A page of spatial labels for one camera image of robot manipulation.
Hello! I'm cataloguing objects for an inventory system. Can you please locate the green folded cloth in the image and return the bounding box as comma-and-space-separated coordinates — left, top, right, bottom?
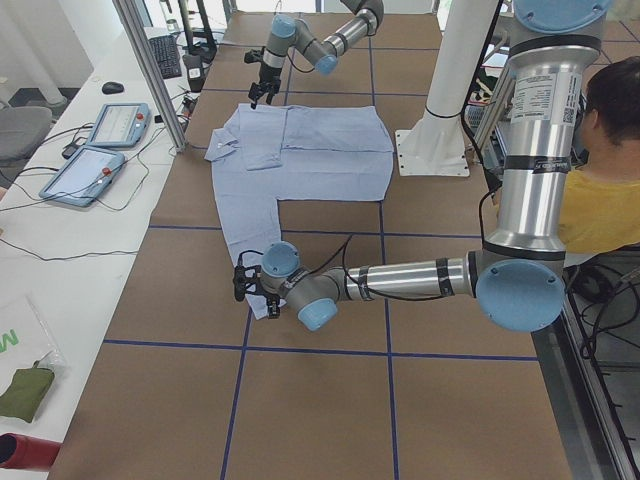
1, 366, 55, 423

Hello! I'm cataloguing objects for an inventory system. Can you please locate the clear plastic bag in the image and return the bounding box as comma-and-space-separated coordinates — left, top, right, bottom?
0, 294, 69, 426

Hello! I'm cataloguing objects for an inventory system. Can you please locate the blue striped button-up shirt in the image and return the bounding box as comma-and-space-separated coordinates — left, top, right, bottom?
203, 103, 394, 321

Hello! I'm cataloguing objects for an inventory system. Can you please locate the red cylindrical bottle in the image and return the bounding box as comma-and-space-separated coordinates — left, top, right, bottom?
1, 433, 62, 472

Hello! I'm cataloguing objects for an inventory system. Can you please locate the teach pendant tablet far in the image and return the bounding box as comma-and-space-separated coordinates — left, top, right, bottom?
86, 103, 150, 149

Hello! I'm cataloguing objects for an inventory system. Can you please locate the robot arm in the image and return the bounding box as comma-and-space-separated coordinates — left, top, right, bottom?
244, 0, 385, 109
233, 1, 609, 332

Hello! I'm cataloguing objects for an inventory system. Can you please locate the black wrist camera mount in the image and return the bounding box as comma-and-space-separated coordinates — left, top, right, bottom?
232, 264, 260, 302

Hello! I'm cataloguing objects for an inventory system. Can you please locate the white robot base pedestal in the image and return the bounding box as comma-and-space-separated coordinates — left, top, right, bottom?
396, 0, 502, 177

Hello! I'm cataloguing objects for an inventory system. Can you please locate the teach pendant tablet near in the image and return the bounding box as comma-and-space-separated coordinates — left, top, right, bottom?
39, 146, 125, 207

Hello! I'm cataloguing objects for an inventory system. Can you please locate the grey aluminium frame post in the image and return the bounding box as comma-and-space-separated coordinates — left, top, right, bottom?
112, 0, 187, 153

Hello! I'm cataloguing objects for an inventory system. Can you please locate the grey office chair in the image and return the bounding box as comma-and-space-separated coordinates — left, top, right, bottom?
1, 106, 53, 162

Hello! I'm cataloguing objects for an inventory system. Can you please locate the black keyboard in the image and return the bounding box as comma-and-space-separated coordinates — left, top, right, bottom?
148, 35, 182, 79

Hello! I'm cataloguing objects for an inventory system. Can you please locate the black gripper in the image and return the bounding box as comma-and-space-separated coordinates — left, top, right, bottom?
244, 269, 283, 318
248, 64, 282, 109

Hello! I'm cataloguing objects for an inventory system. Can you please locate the person in yellow shirt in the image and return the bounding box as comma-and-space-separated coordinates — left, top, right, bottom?
559, 56, 639, 255

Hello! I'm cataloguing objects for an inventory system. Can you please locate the black computer mouse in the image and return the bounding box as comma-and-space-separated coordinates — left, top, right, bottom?
101, 81, 125, 95

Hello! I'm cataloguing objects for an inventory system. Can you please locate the teach pendant tablet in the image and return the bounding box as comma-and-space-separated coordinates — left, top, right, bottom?
86, 103, 150, 149
39, 146, 125, 207

